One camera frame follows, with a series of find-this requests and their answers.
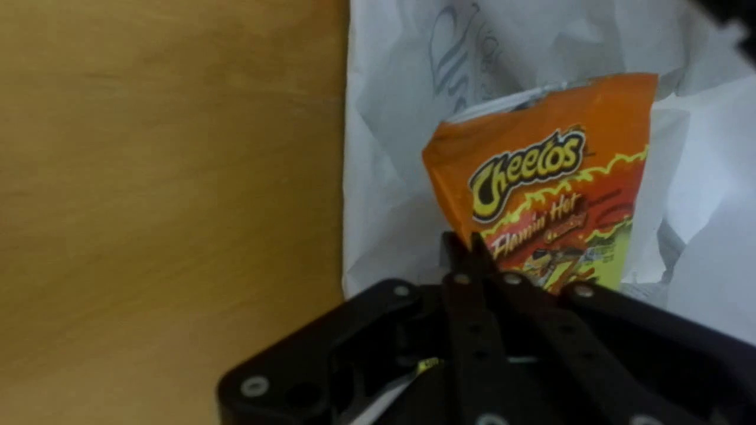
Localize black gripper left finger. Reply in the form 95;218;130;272
217;231;512;425

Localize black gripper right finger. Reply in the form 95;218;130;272
473;236;756;425

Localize orange Cheetos packet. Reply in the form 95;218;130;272
424;73;658;292

